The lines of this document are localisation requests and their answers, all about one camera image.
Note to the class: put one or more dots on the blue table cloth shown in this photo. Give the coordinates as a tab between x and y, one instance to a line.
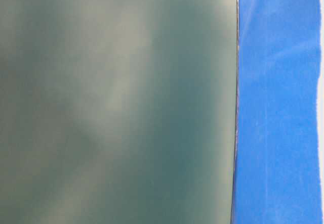
276	173

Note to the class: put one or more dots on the pale green bath towel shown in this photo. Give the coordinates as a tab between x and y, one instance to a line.
320	109

